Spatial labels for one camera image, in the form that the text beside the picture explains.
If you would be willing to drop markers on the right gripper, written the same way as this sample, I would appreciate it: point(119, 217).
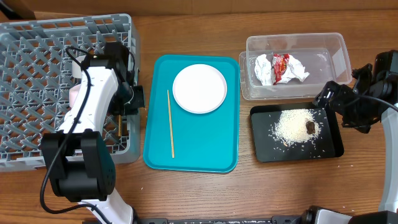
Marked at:
point(329, 96)

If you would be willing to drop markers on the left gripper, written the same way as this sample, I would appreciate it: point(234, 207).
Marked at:
point(116, 109)

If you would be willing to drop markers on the wooden chopstick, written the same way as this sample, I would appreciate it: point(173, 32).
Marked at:
point(170, 125)
point(120, 126)

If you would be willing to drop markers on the brown food scrap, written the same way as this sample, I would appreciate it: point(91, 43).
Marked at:
point(310, 126)

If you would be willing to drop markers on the pink shallow bowl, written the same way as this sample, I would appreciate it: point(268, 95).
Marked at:
point(73, 92)

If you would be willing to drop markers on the grey green bowl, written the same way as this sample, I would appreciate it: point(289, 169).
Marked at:
point(76, 70)

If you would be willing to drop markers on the pile of white rice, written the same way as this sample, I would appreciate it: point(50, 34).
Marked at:
point(290, 128)

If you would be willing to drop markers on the red snack wrapper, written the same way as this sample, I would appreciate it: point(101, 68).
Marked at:
point(279, 66)

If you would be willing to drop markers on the white napkin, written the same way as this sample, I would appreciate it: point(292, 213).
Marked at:
point(264, 73)

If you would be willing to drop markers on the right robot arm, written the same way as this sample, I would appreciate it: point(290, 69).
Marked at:
point(372, 99)

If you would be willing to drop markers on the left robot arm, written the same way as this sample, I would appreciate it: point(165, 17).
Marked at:
point(80, 171)

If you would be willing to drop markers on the clear plastic waste bin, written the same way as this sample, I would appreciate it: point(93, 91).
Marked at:
point(323, 55)

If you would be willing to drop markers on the grey plastic dishwasher rack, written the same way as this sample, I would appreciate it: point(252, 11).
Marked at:
point(36, 77)

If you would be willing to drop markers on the black plastic tray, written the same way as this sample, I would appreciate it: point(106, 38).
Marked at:
point(328, 145)

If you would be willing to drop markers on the white round plate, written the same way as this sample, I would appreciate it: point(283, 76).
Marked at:
point(199, 88)

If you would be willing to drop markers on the teal plastic serving tray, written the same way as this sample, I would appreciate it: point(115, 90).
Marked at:
point(202, 142)

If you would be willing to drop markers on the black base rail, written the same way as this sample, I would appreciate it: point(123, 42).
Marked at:
point(273, 220)

